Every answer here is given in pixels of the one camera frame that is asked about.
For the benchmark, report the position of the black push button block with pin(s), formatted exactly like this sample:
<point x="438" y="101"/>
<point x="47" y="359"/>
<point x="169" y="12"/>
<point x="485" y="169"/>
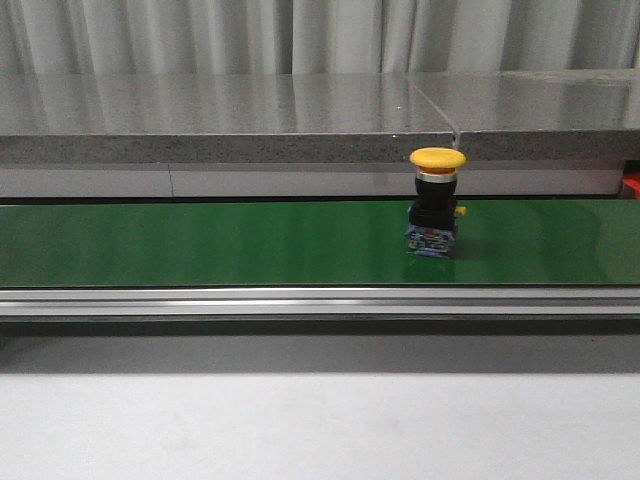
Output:
<point x="432" y="227"/>

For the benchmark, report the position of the green conveyor belt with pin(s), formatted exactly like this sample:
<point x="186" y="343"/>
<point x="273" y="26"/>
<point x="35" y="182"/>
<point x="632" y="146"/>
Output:
<point x="582" y="241"/>

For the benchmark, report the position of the grey stone slab right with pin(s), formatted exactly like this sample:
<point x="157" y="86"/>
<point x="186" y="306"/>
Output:
<point x="571" y="115"/>

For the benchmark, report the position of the grey stone slab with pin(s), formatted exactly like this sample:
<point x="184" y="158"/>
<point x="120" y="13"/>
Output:
<point x="213" y="119"/>
<point x="571" y="115"/>

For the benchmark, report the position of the grey stone slab left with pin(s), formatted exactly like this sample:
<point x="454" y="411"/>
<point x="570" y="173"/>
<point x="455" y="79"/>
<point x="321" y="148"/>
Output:
<point x="213" y="119"/>

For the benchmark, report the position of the white base panel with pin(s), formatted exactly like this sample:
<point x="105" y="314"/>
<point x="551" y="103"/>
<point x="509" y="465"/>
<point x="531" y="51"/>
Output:
<point x="182" y="180"/>

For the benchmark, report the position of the red plastic tray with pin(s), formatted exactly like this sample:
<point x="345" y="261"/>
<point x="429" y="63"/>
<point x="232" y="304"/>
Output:
<point x="630" y="188"/>

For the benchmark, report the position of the grey curtain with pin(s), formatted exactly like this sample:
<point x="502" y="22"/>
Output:
<point x="301" y="37"/>

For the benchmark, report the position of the aluminium conveyor frame rail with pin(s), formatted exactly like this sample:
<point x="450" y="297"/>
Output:
<point x="435" y="302"/>

